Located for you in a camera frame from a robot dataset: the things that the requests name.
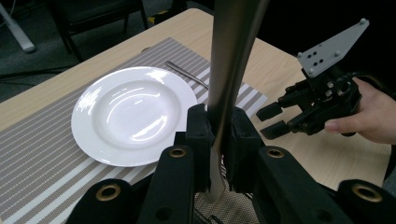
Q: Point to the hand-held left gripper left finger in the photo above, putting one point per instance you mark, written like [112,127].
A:
[199,140]

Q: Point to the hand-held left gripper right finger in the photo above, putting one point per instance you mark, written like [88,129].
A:
[244,146]

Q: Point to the slim metal utensil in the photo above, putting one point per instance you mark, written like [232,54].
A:
[186,74]

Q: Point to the white plate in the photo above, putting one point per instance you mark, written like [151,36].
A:
[130,115]

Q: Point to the black stand with striped base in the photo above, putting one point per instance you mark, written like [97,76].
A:
[157,18]

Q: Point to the grey striped placemat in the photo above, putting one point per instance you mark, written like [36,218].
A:
[37,149]

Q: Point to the black folding chair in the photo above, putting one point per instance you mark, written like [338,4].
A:
[93,15]

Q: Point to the white desk frame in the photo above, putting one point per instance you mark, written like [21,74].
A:
[17,29]

